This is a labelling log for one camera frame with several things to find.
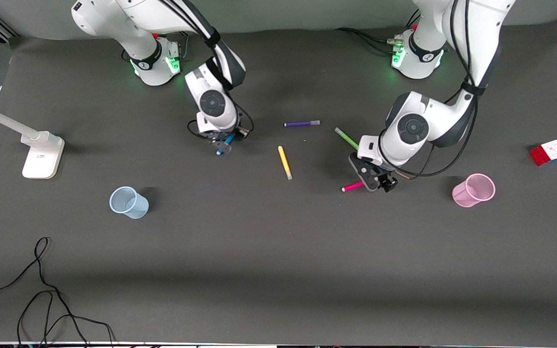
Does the green marker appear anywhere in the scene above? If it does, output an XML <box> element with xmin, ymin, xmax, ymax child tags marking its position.
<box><xmin>335</xmin><ymin>127</ymin><xmax>359</xmax><ymax>150</ymax></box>

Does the rubik's cube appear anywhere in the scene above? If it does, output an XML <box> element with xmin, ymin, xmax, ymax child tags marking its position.
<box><xmin>529</xmin><ymin>140</ymin><xmax>557</xmax><ymax>166</ymax></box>

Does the light blue plastic cup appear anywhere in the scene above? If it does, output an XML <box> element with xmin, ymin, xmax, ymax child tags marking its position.
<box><xmin>109</xmin><ymin>186</ymin><xmax>149</xmax><ymax>219</ymax></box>

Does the thin black loose cable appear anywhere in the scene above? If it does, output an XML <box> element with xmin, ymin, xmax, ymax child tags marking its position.
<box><xmin>0</xmin><ymin>236</ymin><xmax>115</xmax><ymax>348</ymax></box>
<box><xmin>16</xmin><ymin>290</ymin><xmax>88</xmax><ymax>348</ymax></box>

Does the yellow marker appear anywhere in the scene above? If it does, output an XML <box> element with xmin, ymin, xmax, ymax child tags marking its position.
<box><xmin>278</xmin><ymin>145</ymin><xmax>293</xmax><ymax>181</ymax></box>

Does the black left base cable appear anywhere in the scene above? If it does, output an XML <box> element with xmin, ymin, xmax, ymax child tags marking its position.
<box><xmin>335</xmin><ymin>27</ymin><xmax>400</xmax><ymax>55</ymax></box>

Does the white camera stand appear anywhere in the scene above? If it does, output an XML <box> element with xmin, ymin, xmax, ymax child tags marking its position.
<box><xmin>0</xmin><ymin>92</ymin><xmax>65</xmax><ymax>180</ymax></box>

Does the pink plastic cup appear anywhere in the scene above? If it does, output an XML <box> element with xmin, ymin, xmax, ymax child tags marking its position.
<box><xmin>452</xmin><ymin>173</ymin><xmax>496</xmax><ymax>208</ymax></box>

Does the black right base cable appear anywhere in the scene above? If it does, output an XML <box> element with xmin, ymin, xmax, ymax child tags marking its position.
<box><xmin>178</xmin><ymin>31</ymin><xmax>191</xmax><ymax>61</ymax></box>

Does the blue marker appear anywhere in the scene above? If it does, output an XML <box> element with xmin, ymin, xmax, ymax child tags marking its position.
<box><xmin>216</xmin><ymin>133</ymin><xmax>237</xmax><ymax>156</ymax></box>

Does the black base cable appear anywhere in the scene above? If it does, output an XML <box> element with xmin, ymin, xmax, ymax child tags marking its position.
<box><xmin>335</xmin><ymin>27</ymin><xmax>400</xmax><ymax>55</ymax></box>
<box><xmin>178</xmin><ymin>31</ymin><xmax>191</xmax><ymax>61</ymax></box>

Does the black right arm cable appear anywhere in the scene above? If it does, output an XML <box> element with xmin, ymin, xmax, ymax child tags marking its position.
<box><xmin>160</xmin><ymin>0</ymin><xmax>255</xmax><ymax>141</ymax></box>

